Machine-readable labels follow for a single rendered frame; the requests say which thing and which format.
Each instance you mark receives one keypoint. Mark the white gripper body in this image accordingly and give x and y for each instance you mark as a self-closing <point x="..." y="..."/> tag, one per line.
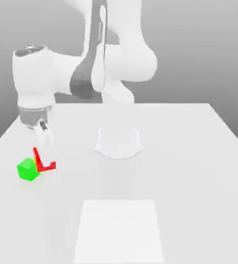
<point x="45" y="144"/>

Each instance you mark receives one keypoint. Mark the small red cube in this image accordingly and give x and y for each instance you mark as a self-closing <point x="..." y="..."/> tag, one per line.
<point x="41" y="168"/>

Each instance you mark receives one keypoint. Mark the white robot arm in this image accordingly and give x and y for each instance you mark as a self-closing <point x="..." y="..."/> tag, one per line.
<point x="38" y="74"/>

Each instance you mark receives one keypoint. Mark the small green cube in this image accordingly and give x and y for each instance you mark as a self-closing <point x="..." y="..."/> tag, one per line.
<point x="27" y="170"/>

